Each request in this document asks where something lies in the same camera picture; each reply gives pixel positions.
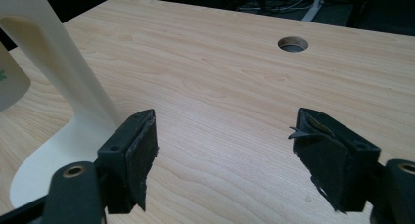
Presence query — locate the cream white stand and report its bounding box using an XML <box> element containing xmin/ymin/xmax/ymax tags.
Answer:
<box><xmin>0</xmin><ymin>0</ymin><xmax>125</xmax><ymax>209</ymax></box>

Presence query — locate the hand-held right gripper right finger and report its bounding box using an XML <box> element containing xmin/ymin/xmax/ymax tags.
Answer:
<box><xmin>287</xmin><ymin>107</ymin><xmax>382</xmax><ymax>214</ymax></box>

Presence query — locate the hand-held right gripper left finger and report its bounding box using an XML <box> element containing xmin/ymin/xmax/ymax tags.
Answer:
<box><xmin>96</xmin><ymin>108</ymin><xmax>160</xmax><ymax>215</ymax></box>

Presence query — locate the white metal table leg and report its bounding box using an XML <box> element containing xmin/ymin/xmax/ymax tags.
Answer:
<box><xmin>300</xmin><ymin>0</ymin><xmax>325</xmax><ymax>22</ymax></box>

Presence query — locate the white cable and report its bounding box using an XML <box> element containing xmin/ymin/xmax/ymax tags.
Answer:
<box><xmin>238</xmin><ymin>0</ymin><xmax>319</xmax><ymax>13</ymax></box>

